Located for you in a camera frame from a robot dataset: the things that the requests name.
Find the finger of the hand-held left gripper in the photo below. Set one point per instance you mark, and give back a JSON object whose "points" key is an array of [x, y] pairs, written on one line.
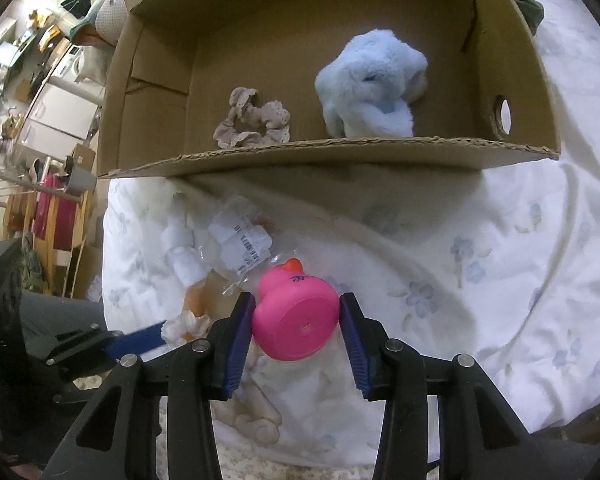
{"points": [[135, 342]]}

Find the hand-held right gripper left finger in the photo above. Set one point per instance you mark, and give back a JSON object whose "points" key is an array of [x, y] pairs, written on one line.
{"points": [[236, 340]]}

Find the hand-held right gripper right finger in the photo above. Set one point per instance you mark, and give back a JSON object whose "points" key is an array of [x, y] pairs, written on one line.
{"points": [[352, 345]]}

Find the pink rubber duck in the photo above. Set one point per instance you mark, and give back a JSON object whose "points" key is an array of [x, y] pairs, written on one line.
{"points": [[295, 317]]}

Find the beige lace scrunchie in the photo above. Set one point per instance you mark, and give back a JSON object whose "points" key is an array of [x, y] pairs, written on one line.
{"points": [[252, 120]]}

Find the light blue plush toy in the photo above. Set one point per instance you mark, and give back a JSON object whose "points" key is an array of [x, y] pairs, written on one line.
{"points": [[372, 82]]}

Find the cardboard box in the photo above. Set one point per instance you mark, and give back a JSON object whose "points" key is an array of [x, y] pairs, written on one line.
{"points": [[300, 60]]}

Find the beige flower hair clip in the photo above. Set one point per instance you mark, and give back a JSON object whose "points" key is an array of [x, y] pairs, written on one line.
{"points": [[184, 326]]}

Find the white floral bedsheet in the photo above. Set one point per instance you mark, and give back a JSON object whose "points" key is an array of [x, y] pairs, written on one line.
{"points": [[380, 280]]}

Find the clear plastic packet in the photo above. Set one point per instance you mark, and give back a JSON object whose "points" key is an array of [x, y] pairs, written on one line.
{"points": [[242, 247]]}

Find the wooden chair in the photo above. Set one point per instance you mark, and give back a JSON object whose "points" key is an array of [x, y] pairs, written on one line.
{"points": [[55, 220]]}

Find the white cabinet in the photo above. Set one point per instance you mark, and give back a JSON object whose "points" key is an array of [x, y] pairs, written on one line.
{"points": [[60, 110]]}

